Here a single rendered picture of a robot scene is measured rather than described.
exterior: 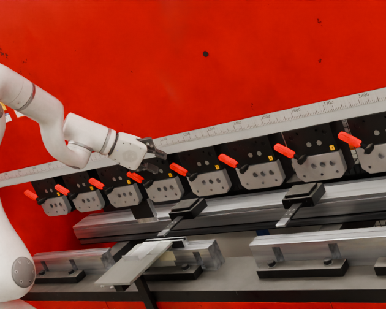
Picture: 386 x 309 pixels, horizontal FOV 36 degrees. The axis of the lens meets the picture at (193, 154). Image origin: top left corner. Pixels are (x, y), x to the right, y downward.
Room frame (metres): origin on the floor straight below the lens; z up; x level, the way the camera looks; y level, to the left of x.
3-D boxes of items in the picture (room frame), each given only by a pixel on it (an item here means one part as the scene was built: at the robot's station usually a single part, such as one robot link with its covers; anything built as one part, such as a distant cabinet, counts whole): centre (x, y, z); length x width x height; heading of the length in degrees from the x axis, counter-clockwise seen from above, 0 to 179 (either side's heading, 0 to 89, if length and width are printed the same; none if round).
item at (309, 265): (1.72, -0.18, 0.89); 0.30 x 0.05 x 0.03; 50
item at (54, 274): (2.49, 0.75, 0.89); 0.30 x 0.05 x 0.03; 50
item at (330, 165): (1.65, -0.34, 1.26); 0.15 x 0.09 x 0.17; 50
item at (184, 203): (2.27, 0.15, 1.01); 0.26 x 0.12 x 0.05; 140
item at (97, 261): (2.50, 0.67, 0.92); 0.50 x 0.06 x 0.10; 50
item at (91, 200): (2.29, 0.43, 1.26); 0.15 x 0.09 x 0.17; 50
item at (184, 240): (2.12, 0.22, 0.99); 0.20 x 0.03 x 0.03; 50
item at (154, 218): (2.15, 0.25, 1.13); 0.10 x 0.02 x 0.10; 50
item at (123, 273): (2.03, 0.35, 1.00); 0.26 x 0.18 x 0.01; 140
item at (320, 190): (1.93, -0.26, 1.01); 0.26 x 0.12 x 0.05; 140
